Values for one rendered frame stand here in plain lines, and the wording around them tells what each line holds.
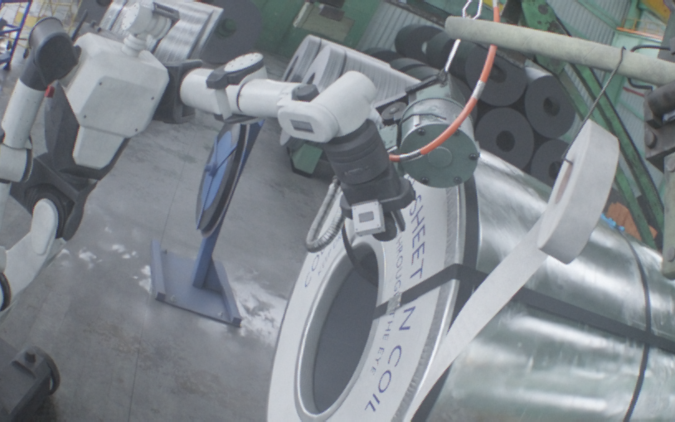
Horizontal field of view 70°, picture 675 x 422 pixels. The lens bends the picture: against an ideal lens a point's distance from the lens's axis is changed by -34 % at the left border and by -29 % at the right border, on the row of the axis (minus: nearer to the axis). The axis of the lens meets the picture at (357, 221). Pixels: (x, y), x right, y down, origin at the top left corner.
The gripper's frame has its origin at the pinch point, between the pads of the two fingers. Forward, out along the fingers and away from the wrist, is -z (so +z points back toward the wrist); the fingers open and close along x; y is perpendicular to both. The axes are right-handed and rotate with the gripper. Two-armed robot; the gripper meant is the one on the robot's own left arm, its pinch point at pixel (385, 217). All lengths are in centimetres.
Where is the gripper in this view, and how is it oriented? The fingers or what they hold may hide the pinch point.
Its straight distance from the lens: 114.5
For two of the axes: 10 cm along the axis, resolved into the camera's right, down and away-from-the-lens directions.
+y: -0.8, 6.6, -7.5
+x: -9.4, 2.0, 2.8
